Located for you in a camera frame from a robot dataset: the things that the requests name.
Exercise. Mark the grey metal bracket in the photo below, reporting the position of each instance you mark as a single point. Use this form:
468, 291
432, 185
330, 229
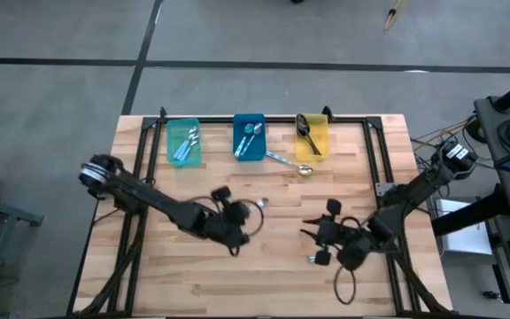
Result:
382, 189

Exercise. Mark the white box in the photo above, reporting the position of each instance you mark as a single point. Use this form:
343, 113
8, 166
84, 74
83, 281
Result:
463, 235

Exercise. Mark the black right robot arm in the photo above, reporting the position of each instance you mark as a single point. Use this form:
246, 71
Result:
414, 190

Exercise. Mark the yellow translucent plastic bin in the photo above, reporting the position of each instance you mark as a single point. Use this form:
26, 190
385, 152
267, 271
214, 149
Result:
321, 128

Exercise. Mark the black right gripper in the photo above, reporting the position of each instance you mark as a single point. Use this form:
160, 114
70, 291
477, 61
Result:
332, 230

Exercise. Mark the grey workbench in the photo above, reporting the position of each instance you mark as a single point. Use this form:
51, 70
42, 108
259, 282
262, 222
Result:
487, 133

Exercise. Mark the grey side table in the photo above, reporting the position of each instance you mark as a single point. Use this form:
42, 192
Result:
7, 210

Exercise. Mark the blue plastic bin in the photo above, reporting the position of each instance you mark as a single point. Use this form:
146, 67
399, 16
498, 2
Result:
255, 153

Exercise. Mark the teal translucent plastic bin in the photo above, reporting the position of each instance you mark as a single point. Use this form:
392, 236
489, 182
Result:
175, 133

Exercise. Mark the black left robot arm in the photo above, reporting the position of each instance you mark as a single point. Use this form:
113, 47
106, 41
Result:
149, 197

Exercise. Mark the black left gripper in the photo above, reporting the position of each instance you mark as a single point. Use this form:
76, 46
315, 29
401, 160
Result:
219, 223

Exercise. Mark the black aluminium table frame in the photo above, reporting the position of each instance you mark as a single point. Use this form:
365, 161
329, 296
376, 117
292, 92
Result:
281, 119

